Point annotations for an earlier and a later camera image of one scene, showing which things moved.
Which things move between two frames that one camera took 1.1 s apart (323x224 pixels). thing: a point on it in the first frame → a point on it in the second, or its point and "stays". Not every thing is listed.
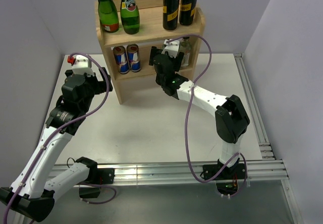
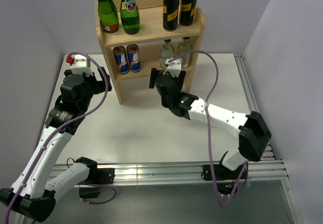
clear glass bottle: x=185 y=48 stays
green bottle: x=129 y=11 stays
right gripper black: x=177 y=62 → x=180 y=79
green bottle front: x=107 y=11 stays
